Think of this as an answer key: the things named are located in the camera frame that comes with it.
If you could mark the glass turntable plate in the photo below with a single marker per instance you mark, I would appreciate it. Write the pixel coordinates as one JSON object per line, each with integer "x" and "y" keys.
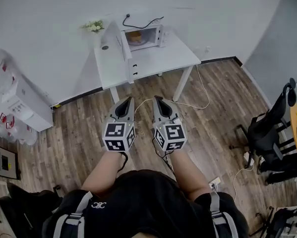
{"x": 143, "y": 42}

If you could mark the black backpack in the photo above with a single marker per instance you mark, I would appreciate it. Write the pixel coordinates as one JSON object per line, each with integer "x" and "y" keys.
{"x": 287, "y": 167}

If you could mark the black bag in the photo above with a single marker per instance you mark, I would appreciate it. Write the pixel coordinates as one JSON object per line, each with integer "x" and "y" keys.
{"x": 26, "y": 212}

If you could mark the person's left forearm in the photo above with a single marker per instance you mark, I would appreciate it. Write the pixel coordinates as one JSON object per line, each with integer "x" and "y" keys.
{"x": 106, "y": 168}

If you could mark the white power strip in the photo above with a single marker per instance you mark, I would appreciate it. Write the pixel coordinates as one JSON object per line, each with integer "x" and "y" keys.
{"x": 214, "y": 184}

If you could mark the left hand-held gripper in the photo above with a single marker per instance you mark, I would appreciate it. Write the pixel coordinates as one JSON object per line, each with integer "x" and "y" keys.
{"x": 118, "y": 133}

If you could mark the dark olive-brown object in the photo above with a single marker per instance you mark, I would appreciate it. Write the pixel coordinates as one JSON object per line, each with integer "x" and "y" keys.
{"x": 134, "y": 36}

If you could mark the person's right forearm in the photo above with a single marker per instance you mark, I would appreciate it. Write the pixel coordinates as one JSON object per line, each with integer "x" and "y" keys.
{"x": 188, "y": 173}

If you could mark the white cabinet box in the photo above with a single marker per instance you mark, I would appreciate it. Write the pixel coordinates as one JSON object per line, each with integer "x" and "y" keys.
{"x": 29, "y": 103}

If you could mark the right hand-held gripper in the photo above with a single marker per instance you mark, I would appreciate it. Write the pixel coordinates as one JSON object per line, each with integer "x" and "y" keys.
{"x": 171, "y": 135}

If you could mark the white table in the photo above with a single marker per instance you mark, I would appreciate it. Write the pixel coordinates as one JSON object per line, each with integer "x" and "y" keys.
{"x": 163, "y": 58}

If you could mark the white vase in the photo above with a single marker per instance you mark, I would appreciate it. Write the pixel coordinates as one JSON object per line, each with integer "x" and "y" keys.
{"x": 105, "y": 47}

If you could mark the white wall socket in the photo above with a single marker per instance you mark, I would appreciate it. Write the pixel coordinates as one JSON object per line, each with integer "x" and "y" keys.
{"x": 207, "y": 49}

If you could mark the black folding stand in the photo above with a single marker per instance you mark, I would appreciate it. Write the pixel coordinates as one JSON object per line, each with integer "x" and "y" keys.
{"x": 279, "y": 222}

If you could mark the black office chair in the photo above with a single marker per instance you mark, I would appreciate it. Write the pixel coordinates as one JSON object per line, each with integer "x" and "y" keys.
{"x": 264, "y": 133}

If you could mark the clear plastic bag red print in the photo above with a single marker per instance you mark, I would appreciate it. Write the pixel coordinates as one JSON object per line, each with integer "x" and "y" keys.
{"x": 0, "y": 71}
{"x": 17, "y": 130}

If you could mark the person's black clothed torso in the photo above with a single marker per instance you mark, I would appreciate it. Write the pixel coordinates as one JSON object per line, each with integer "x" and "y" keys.
{"x": 143, "y": 202}

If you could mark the white flower bouquet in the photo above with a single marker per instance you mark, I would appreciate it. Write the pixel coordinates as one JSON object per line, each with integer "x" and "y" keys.
{"x": 93, "y": 26}

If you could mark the white microwave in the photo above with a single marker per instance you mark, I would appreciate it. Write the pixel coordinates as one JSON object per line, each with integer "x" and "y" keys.
{"x": 164, "y": 37}

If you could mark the black framed square box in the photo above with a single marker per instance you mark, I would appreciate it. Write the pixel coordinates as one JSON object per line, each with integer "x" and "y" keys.
{"x": 7, "y": 162}

